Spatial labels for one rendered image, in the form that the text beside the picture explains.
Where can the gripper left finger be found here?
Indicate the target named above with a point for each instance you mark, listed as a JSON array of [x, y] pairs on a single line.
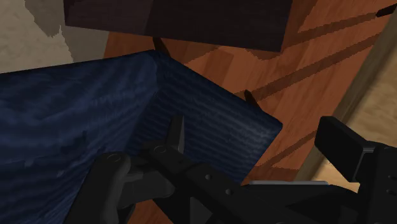
[[173, 161]]

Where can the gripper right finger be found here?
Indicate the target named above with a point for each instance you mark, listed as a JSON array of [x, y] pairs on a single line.
[[341, 149]]

